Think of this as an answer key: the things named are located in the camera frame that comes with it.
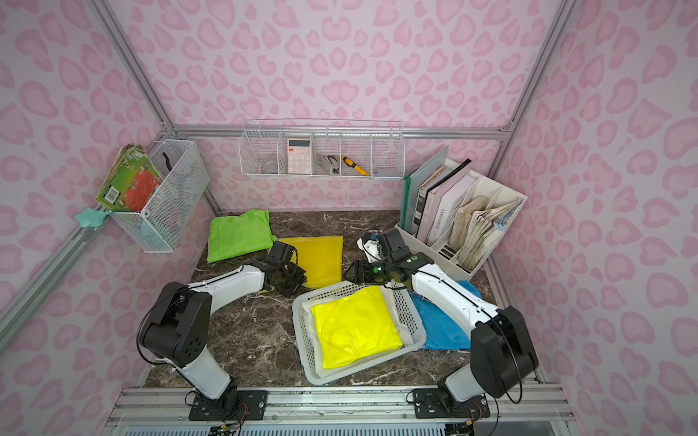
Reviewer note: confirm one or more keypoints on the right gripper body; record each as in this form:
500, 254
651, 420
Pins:
359, 272

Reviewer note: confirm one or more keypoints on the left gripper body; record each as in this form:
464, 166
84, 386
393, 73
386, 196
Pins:
294, 277

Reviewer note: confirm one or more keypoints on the golden yellow raincoat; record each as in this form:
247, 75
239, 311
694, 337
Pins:
321, 258

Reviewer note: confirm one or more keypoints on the green raincoat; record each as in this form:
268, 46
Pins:
232, 236

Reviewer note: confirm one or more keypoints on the white plastic basket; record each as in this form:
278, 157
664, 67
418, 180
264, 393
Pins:
399, 297

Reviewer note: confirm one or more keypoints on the bright yellow raincoat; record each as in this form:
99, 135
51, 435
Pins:
355, 327

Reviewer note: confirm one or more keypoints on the blue raincoat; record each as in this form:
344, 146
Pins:
442, 332

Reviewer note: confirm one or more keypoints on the white raincoat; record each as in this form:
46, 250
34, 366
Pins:
317, 355

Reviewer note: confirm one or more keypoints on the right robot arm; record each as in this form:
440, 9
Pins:
502, 351

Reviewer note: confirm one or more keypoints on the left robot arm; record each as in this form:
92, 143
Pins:
176, 328

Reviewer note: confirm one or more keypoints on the pink binder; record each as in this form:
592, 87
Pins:
441, 204

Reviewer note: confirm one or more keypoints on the green folder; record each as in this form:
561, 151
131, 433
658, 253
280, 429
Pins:
412, 186

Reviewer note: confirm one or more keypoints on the white file organizer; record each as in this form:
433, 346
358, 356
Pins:
479, 224

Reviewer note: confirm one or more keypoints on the yellow utility knife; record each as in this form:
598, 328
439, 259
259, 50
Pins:
352, 164

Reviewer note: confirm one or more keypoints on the silver stapler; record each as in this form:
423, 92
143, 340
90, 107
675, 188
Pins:
329, 164

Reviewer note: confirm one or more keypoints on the pink calculator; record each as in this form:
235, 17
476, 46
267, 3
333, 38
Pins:
299, 156

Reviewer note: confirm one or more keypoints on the green and red booklet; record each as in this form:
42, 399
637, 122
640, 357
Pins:
132, 180

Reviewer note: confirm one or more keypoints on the white wire wall shelf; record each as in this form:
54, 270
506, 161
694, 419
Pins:
380, 150

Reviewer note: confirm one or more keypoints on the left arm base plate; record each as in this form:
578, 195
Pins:
245, 406

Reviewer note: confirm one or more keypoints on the white mesh wall basket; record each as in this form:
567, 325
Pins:
159, 225

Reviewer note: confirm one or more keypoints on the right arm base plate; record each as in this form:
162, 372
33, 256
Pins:
432, 403

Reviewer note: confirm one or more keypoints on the mint green wall hook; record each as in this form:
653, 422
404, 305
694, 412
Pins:
92, 218

